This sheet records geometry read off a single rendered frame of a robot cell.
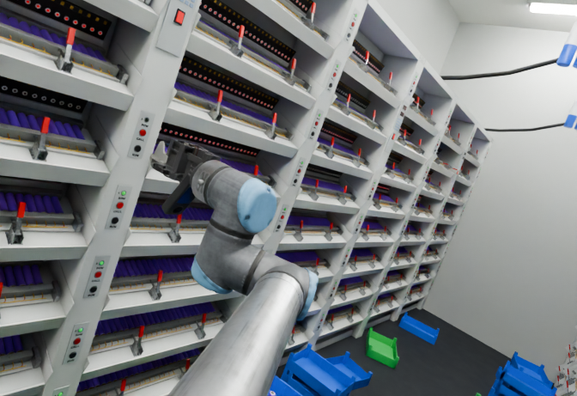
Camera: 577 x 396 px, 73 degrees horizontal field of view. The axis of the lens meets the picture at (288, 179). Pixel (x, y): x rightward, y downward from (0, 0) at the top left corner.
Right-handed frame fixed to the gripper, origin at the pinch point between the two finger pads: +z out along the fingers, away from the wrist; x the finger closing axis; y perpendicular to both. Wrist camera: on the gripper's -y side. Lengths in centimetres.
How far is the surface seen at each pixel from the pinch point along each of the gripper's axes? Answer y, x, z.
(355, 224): -16, -138, 10
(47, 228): -25.1, 12.0, 15.9
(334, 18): 64, -66, 15
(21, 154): -6.6, 23.0, 12.0
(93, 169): -7.2, 8.3, 10.2
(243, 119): 16.4, -38.5, 15.7
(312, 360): -93, -133, 3
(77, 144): -3.1, 10.7, 16.3
